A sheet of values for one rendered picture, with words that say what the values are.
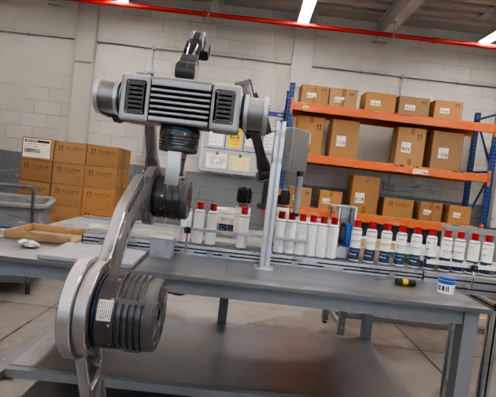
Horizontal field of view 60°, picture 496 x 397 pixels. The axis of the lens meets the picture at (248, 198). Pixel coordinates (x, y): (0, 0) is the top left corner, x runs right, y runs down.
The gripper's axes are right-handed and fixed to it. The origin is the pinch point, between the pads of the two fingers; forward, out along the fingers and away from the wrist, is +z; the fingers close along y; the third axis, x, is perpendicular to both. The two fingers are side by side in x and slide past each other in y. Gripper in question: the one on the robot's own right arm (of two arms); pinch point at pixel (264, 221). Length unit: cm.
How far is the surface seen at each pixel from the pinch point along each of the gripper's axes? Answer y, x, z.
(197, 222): 32.8, 8.4, 3.3
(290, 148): -5.8, 23.7, -36.4
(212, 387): 16, 16, 80
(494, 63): -332, -428, -230
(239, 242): 11.2, 8.2, 10.4
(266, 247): -1.1, 21.8, 9.2
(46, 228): 111, -5, 17
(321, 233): -27.7, 8.2, 1.3
